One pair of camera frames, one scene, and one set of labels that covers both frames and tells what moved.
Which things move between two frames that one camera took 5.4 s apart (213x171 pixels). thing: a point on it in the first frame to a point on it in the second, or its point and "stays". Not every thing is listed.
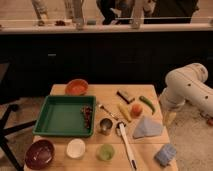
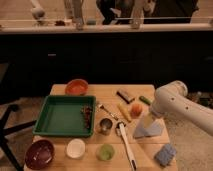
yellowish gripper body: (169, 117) to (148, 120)
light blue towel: (147, 127) stays
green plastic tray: (65, 116) stays
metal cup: (105, 126) stays
